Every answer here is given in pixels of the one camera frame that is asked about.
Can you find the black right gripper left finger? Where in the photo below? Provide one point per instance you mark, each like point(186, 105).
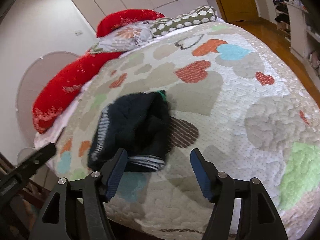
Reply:
point(75, 209)

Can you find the white bed sheet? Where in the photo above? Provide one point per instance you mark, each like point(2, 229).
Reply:
point(61, 121)

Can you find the heart patterned quilt bedspread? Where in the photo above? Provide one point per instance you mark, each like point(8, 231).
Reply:
point(232, 98)

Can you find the olive polka dot pillow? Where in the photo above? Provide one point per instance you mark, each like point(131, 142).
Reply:
point(200, 15)

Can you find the red long bolster pillow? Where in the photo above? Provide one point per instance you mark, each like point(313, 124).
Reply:
point(62, 89)

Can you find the navy striped pants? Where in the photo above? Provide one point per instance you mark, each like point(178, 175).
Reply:
point(140, 124)

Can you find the beige rounded headboard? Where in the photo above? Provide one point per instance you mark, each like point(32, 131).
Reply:
point(32, 83)

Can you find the white shelving unit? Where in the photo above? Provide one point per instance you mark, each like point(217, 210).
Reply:
point(294, 20)

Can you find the floral white pillow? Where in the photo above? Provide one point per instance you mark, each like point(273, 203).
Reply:
point(124, 39)

